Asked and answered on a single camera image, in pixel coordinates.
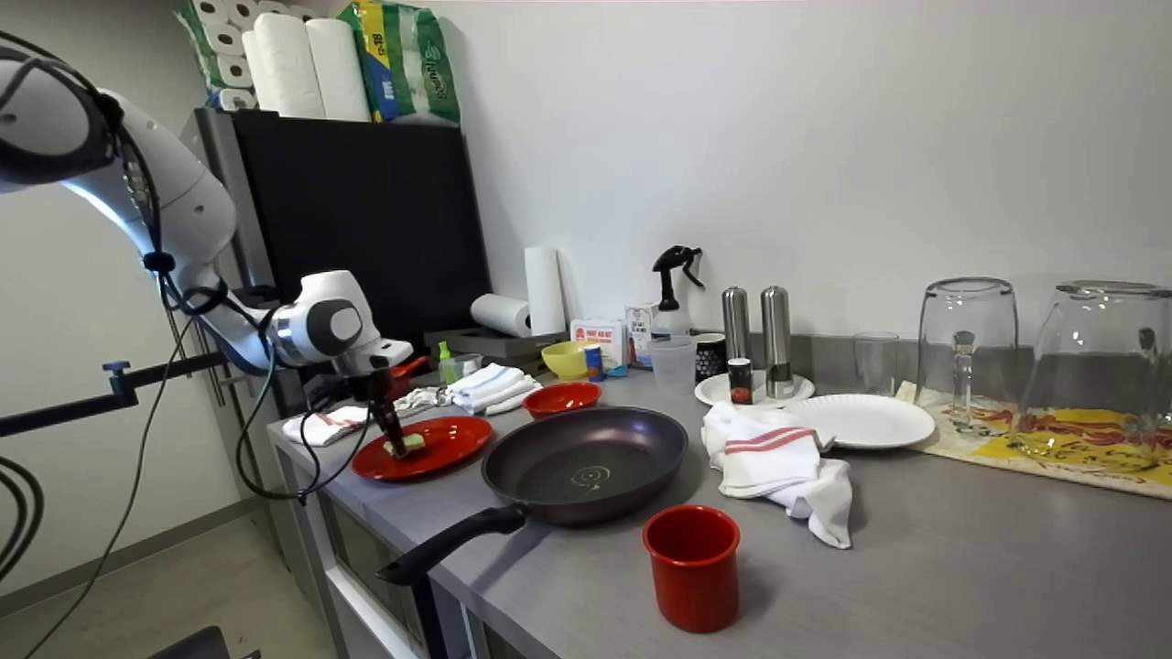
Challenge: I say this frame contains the small white box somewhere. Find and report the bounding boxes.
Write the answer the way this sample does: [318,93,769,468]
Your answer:
[620,303,655,370]

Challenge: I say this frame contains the black frying pan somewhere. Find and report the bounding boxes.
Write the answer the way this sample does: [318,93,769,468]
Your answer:
[378,403,691,588]

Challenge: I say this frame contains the white paper towel roll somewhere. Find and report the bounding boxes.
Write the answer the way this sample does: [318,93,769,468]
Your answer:
[523,242,566,342]
[468,289,539,342]

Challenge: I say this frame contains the green package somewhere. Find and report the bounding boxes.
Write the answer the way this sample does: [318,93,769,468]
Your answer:
[335,0,465,129]

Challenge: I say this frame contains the grey tray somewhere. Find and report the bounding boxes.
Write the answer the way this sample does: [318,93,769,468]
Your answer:
[420,322,571,370]

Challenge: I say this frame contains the plain white cloth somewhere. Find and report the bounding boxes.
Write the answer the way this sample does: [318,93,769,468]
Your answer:
[277,385,444,450]

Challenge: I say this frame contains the large white plate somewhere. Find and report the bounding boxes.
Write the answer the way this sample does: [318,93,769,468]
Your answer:
[782,390,941,456]

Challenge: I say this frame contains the upturned glass pitcher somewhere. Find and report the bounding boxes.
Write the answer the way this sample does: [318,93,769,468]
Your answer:
[1022,279,1172,450]

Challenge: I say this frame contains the black cabinet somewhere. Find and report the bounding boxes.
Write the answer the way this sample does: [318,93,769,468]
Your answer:
[193,106,493,415]

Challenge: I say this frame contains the white towel red stripes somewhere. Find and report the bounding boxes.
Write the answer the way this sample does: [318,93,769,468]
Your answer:
[697,401,857,553]

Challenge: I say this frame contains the red bowl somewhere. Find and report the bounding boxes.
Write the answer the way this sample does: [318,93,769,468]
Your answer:
[523,378,604,426]

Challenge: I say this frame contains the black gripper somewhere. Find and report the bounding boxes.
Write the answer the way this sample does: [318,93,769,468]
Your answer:
[339,363,418,458]

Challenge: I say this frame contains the grey counter drawer unit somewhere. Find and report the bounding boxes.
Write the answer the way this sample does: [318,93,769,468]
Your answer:
[267,434,527,659]

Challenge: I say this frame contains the thin black cable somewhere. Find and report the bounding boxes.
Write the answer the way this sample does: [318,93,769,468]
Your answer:
[19,315,185,659]

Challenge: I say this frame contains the red cup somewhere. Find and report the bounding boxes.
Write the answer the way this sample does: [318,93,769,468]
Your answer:
[639,503,742,639]

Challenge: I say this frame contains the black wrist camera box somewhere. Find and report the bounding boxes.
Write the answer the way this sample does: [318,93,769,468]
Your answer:
[296,370,371,415]

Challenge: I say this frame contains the toilet paper pack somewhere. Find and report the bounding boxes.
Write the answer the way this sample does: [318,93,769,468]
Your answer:
[177,0,258,119]

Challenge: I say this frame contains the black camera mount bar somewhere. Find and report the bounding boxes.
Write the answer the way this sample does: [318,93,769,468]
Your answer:
[0,347,232,440]

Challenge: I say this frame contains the white towel blue stripes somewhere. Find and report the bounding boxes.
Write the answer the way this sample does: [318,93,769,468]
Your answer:
[438,361,544,417]

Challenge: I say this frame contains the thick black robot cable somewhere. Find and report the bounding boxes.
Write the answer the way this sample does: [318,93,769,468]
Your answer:
[232,351,378,505]

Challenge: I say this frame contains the spray bottle black nozzle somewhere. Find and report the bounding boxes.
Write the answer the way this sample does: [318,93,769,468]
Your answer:
[647,242,708,390]

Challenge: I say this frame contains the yellow-green bowl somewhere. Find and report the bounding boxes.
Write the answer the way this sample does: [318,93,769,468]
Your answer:
[539,339,595,385]

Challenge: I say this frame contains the small white plate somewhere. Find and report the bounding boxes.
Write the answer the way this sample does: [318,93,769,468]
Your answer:
[691,367,816,409]

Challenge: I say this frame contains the large red plate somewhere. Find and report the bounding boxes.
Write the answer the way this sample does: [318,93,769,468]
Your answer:
[349,415,499,487]

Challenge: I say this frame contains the black equipment stand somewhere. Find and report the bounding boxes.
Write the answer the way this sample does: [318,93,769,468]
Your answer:
[143,623,267,659]

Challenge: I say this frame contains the clear wine glass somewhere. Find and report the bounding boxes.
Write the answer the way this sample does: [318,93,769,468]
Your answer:
[910,276,1026,436]

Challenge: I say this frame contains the yellow sponge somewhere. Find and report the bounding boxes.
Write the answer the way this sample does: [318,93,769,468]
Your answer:
[379,429,433,461]

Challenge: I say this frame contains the small green bottle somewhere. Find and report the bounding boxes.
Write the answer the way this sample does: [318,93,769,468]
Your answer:
[433,339,465,392]

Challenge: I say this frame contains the tall white paper roll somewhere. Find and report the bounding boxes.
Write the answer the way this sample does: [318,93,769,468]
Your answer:
[237,12,327,120]
[302,14,372,124]

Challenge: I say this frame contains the steel shaker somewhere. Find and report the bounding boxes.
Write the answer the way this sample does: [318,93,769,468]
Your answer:
[718,282,755,370]
[759,282,797,401]

